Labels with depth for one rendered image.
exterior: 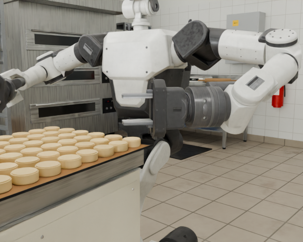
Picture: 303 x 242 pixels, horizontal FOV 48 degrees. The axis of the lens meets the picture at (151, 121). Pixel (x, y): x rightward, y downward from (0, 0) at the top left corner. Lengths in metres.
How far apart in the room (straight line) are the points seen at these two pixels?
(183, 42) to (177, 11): 4.98
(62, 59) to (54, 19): 3.11
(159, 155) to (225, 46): 0.43
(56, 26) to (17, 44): 0.55
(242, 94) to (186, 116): 0.12
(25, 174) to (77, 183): 0.15
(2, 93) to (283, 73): 0.84
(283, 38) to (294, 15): 4.18
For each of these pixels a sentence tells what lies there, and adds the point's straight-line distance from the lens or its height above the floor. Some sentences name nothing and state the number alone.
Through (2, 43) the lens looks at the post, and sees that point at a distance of 2.54.
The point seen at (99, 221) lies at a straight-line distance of 0.85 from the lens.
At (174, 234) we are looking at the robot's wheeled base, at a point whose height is 0.36.
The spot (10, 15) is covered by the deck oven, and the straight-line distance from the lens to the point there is 4.52.
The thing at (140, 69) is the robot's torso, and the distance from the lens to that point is 1.12.
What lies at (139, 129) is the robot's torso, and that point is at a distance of 1.19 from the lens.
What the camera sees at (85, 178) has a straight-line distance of 0.79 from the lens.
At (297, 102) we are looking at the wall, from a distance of 5.05.
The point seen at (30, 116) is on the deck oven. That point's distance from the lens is 4.37.
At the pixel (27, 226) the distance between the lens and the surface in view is 0.70.
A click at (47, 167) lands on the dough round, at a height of 0.92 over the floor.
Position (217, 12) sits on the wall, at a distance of 5.63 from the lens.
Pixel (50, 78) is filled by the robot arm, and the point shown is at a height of 1.06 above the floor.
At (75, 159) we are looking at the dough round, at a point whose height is 0.92.
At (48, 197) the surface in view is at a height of 0.86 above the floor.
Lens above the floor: 1.12
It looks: 9 degrees down
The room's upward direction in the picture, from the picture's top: straight up
